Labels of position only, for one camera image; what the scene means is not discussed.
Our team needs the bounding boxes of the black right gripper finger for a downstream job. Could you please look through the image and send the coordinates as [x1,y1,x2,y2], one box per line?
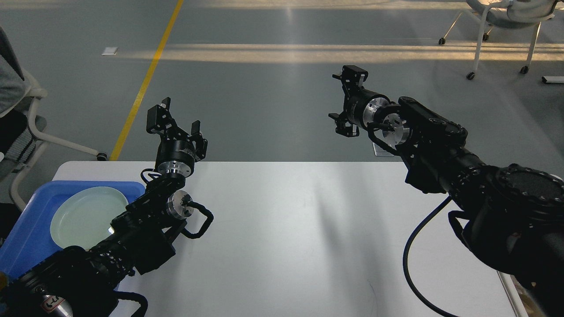
[332,66,369,99]
[328,112,360,138]

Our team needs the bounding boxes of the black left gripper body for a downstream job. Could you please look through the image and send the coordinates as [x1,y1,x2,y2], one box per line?
[155,133,208,178]

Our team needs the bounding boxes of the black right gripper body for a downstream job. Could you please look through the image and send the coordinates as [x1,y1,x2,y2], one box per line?
[346,89,391,132]

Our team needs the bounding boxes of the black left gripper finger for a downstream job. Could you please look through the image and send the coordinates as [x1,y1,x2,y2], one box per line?
[190,120,209,152]
[146,98,181,140]

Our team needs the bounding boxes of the mint green plate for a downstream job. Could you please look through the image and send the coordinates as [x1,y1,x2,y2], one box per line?
[50,186,128,250]

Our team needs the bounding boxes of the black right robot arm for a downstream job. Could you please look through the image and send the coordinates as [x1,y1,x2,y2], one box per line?
[329,66,564,317]

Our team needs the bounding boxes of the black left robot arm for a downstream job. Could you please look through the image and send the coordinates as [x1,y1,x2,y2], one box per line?
[1,98,214,317]

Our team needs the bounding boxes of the left clear floor plate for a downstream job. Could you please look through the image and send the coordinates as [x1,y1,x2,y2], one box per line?
[373,143,394,157]

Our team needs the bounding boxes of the white floor tag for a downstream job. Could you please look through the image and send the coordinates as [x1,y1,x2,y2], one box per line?
[101,47,119,56]

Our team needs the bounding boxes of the white chair base left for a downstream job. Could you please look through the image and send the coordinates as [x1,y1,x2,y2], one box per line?
[1,69,108,211]

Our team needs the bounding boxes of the seated person in jacket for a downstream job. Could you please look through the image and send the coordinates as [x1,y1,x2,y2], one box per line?
[0,26,31,240]

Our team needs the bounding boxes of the blue plastic tray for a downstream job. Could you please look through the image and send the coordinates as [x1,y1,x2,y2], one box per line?
[1,181,145,280]

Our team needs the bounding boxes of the white rolling chair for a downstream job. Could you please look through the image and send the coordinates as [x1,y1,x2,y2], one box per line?
[438,0,557,81]

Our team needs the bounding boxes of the white bar on floor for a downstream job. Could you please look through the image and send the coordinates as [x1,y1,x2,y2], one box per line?
[541,76,564,84]

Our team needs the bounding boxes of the white plastic bin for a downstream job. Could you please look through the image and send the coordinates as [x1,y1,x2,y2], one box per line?
[497,271,545,317]

